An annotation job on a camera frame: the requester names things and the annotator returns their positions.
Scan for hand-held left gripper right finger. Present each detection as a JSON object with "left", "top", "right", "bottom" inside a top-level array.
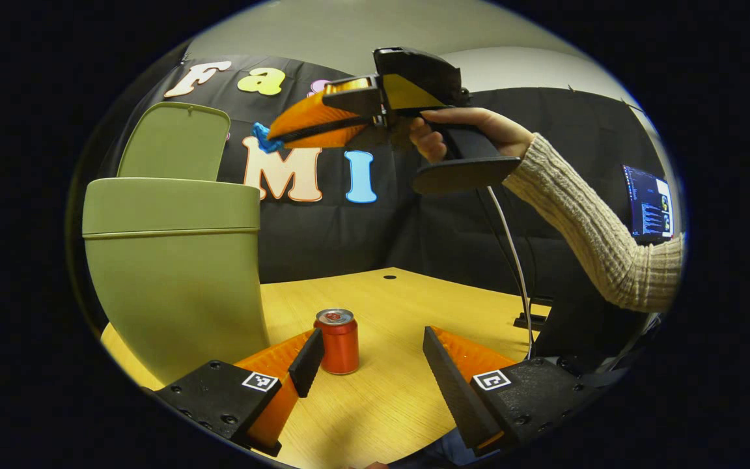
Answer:
[{"left": 422, "top": 326, "right": 600, "bottom": 457}]

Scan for red pop can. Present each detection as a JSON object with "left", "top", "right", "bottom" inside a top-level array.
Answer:
[{"left": 313, "top": 308, "right": 360, "bottom": 375}]

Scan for green desktop garbage bin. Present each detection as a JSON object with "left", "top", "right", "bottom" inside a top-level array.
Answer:
[{"left": 82, "top": 102, "right": 271, "bottom": 385}]

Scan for blue paper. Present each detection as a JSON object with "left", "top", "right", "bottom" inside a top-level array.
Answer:
[{"left": 251, "top": 122, "right": 283, "bottom": 154}]

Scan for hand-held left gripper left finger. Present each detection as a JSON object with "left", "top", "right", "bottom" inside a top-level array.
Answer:
[{"left": 154, "top": 328, "right": 325, "bottom": 457}]

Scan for black backdrop cloth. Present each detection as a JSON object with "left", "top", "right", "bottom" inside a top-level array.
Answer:
[{"left": 69, "top": 55, "right": 675, "bottom": 326}]

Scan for wooden desktop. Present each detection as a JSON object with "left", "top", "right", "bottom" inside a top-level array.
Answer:
[{"left": 100, "top": 267, "right": 551, "bottom": 466}]

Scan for person's blue trousers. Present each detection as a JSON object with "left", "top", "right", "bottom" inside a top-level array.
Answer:
[{"left": 414, "top": 427, "right": 480, "bottom": 467}]

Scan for white cable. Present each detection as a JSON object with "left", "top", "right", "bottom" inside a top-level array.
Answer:
[{"left": 487, "top": 186, "right": 536, "bottom": 359}]

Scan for computer monitor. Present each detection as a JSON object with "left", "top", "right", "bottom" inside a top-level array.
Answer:
[{"left": 622, "top": 164, "right": 675, "bottom": 243}]

